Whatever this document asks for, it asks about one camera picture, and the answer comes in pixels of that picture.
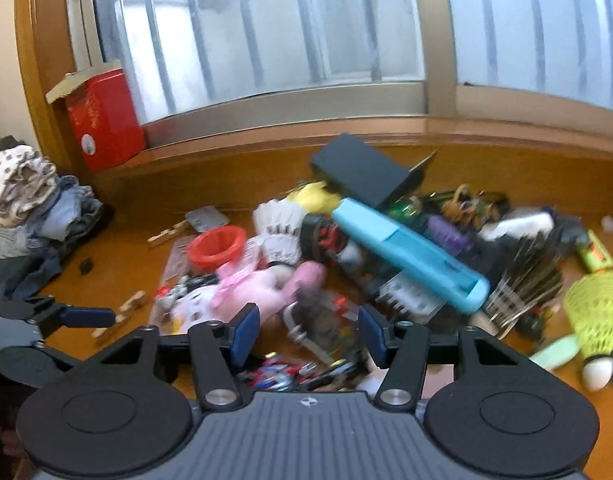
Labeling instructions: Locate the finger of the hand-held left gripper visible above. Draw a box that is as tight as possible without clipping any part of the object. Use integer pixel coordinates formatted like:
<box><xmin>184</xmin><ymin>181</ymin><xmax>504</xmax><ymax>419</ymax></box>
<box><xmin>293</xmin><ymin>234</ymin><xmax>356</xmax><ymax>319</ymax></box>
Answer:
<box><xmin>0</xmin><ymin>296</ymin><xmax>118</xmax><ymax>338</ymax></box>

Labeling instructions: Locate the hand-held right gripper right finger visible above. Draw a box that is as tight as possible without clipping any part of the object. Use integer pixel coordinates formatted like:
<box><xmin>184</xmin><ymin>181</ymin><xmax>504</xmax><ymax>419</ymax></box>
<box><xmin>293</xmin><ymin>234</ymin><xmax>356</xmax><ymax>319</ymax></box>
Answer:
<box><xmin>357</xmin><ymin>305</ymin><xmax>530</xmax><ymax>409</ymax></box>

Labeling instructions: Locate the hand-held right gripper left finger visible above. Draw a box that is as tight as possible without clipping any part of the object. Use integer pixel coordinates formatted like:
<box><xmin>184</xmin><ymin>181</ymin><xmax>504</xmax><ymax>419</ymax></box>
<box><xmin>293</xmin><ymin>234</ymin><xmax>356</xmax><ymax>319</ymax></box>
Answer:
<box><xmin>89</xmin><ymin>304</ymin><xmax>261</xmax><ymax>409</ymax></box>

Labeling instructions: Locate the wooden clothespin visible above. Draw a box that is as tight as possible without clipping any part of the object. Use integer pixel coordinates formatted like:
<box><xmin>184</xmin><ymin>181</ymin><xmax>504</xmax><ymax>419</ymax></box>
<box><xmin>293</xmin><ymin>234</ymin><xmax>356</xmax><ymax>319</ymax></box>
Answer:
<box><xmin>147</xmin><ymin>220</ymin><xmax>190</xmax><ymax>249</ymax></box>
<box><xmin>118</xmin><ymin>290</ymin><xmax>148</xmax><ymax>314</ymax></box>
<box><xmin>90</xmin><ymin>311</ymin><xmax>133</xmax><ymax>344</ymax></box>

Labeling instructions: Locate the wooden desktop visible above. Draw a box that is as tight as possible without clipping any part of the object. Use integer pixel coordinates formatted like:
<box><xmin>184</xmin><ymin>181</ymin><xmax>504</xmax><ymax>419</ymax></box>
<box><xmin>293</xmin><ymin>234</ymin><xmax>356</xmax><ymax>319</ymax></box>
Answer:
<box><xmin>0</xmin><ymin>145</ymin><xmax>613</xmax><ymax>480</ymax></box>

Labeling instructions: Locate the pink plush toy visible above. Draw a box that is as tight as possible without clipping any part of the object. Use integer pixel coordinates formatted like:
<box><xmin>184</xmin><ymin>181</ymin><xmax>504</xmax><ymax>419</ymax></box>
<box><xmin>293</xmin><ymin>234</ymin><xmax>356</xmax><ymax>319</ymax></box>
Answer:
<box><xmin>210</xmin><ymin>261</ymin><xmax>328</xmax><ymax>322</ymax></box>

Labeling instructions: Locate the red plastic bowl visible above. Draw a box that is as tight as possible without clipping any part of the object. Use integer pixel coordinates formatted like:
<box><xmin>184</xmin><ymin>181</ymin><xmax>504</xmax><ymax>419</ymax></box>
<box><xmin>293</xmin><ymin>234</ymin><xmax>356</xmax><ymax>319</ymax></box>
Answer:
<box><xmin>188</xmin><ymin>225</ymin><xmax>248</xmax><ymax>274</ymax></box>

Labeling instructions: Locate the light blue plastic case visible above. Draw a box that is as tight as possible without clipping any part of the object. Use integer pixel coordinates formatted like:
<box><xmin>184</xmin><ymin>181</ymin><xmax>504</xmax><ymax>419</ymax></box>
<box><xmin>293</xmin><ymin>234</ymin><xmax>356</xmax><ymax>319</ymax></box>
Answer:
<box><xmin>331</xmin><ymin>197</ymin><xmax>491</xmax><ymax>314</ymax></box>

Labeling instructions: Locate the white feather shuttlecock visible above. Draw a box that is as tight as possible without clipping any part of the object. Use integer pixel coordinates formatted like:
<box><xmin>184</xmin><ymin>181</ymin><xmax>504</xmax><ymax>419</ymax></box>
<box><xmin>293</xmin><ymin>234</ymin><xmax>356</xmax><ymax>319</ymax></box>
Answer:
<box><xmin>251</xmin><ymin>198</ymin><xmax>306</xmax><ymax>267</ymax></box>

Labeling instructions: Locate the black round cup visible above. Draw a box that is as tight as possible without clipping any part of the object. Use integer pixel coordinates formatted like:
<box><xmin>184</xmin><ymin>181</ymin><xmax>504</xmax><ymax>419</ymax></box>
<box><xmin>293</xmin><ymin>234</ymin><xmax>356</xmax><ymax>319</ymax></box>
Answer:
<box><xmin>300</xmin><ymin>213</ymin><xmax>338</xmax><ymax>262</ymax></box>

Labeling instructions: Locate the grey metal plate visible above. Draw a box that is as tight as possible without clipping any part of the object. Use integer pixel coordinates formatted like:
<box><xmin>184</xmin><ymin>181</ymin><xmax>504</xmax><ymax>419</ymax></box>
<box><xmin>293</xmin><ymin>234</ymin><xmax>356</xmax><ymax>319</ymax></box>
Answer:
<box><xmin>185</xmin><ymin>207</ymin><xmax>228</xmax><ymax>234</ymax></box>

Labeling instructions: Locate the pile of folded clothes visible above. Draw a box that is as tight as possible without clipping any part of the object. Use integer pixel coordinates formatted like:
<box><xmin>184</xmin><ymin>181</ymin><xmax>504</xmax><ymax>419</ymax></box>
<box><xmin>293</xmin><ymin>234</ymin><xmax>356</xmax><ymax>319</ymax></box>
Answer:
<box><xmin>0</xmin><ymin>134</ymin><xmax>106</xmax><ymax>302</ymax></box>

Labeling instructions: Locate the purple toy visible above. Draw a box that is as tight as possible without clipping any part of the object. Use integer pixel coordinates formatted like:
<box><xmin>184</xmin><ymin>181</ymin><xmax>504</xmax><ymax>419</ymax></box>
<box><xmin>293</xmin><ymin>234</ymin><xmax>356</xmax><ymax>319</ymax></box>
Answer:
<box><xmin>425</xmin><ymin>214</ymin><xmax>476</xmax><ymax>257</ymax></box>

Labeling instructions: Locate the yellow soft toy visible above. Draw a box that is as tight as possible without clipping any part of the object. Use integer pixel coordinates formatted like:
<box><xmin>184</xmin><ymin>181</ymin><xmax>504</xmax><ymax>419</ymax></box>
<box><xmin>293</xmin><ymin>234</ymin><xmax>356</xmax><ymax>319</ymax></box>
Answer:
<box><xmin>290</xmin><ymin>182</ymin><xmax>343</xmax><ymax>217</ymax></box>

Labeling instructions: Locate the brown toy figurine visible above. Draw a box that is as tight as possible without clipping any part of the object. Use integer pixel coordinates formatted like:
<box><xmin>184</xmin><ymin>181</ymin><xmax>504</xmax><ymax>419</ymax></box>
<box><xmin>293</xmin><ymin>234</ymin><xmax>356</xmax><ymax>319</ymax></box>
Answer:
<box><xmin>439</xmin><ymin>184</ymin><xmax>511</xmax><ymax>222</ymax></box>

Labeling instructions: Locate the black rectangular box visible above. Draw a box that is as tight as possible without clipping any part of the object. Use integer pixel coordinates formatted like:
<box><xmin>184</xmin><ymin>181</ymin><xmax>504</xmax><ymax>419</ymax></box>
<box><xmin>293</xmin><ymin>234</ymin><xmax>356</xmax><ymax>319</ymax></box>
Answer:
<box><xmin>310</xmin><ymin>133</ymin><xmax>437</xmax><ymax>211</ymax></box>

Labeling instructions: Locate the light green plastic spoon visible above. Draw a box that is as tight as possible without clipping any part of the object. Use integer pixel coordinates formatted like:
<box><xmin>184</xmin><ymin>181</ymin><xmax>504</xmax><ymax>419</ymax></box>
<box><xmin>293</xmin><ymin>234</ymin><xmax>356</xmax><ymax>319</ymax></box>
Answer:
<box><xmin>529</xmin><ymin>336</ymin><xmax>582</xmax><ymax>372</ymax></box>

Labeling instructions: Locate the red gift box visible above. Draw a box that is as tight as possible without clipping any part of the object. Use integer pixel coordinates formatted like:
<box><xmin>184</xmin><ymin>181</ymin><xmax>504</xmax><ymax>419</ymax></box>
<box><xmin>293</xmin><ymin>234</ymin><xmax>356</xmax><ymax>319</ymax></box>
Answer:
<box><xmin>65</xmin><ymin>70</ymin><xmax>147</xmax><ymax>172</ymax></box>

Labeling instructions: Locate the yellow-green mesh shuttlecock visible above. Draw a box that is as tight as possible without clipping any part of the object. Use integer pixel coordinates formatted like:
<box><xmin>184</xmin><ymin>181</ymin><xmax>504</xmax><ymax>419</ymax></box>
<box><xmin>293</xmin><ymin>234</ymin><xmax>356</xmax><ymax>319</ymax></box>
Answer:
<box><xmin>561</xmin><ymin>271</ymin><xmax>613</xmax><ymax>392</ymax></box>

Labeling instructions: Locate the brown cardboard sheet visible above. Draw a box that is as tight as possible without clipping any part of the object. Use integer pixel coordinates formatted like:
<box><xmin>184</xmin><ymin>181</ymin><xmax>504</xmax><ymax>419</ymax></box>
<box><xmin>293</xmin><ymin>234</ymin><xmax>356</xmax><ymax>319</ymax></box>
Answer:
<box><xmin>45</xmin><ymin>60</ymin><xmax>123</xmax><ymax>104</ymax></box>

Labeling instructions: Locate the orange and green toy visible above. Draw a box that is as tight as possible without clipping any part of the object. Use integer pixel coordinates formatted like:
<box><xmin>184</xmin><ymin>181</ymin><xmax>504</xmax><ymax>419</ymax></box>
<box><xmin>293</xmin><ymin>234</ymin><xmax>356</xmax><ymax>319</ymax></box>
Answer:
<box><xmin>579</xmin><ymin>230</ymin><xmax>613</xmax><ymax>272</ymax></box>

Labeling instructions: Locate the wooden window surround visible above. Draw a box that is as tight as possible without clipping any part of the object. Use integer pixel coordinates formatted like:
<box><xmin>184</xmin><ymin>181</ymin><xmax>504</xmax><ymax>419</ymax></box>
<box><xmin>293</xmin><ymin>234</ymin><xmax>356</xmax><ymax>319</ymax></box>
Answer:
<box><xmin>14</xmin><ymin>0</ymin><xmax>613</xmax><ymax>201</ymax></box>

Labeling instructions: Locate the aluminium frame window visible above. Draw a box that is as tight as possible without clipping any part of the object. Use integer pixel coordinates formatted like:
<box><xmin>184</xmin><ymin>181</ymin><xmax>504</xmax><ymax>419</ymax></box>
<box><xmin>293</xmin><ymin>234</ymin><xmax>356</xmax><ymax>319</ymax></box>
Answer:
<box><xmin>69</xmin><ymin>0</ymin><xmax>613</xmax><ymax>133</ymax></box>

